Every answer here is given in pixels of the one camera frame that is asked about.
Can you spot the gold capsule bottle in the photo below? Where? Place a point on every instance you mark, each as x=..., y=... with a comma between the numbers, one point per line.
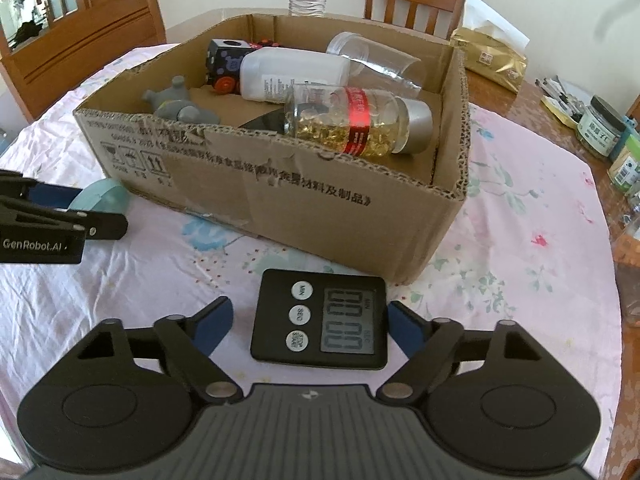
x=325, y=130

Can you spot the green labelled containers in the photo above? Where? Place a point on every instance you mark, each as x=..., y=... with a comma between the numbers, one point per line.
x=625, y=165

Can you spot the black digital timer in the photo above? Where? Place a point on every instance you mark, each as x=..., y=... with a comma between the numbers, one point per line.
x=272, y=285

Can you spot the cardboard box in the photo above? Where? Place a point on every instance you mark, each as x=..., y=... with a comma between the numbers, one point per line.
x=300, y=220

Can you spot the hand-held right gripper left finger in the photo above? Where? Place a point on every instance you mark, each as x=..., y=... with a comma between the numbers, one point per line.
x=215, y=322

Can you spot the yellow notepad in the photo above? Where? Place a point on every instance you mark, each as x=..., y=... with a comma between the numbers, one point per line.
x=560, y=112

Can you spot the grey plastic toy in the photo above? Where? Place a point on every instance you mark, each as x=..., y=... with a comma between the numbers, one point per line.
x=175, y=102

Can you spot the gold tissue pack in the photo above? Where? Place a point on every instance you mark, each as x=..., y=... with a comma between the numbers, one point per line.
x=492, y=60

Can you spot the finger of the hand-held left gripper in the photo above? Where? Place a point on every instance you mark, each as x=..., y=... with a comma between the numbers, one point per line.
x=52, y=196
x=102, y=227

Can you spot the black object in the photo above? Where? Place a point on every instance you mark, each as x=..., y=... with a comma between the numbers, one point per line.
x=267, y=121

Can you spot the small red black toy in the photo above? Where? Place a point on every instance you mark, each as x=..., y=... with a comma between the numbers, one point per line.
x=265, y=43

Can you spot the black cube toy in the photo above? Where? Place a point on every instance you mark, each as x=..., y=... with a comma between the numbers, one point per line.
x=222, y=60

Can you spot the white plastic bottle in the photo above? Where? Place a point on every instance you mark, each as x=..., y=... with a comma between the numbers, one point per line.
x=290, y=70

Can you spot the pink floral tablecloth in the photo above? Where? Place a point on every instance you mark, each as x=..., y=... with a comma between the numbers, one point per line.
x=500, y=240

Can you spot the black-lid glass jar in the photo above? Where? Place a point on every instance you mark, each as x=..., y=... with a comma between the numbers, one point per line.
x=597, y=130

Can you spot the bundle of pens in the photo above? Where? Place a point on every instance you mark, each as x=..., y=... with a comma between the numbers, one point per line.
x=557, y=91

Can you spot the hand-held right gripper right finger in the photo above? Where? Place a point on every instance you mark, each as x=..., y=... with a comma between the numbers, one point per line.
x=402, y=325

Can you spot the clear plastic cup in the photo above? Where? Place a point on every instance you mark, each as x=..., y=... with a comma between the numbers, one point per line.
x=360, y=50

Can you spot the teal tape roll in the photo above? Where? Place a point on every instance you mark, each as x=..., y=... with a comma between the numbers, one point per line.
x=107, y=197

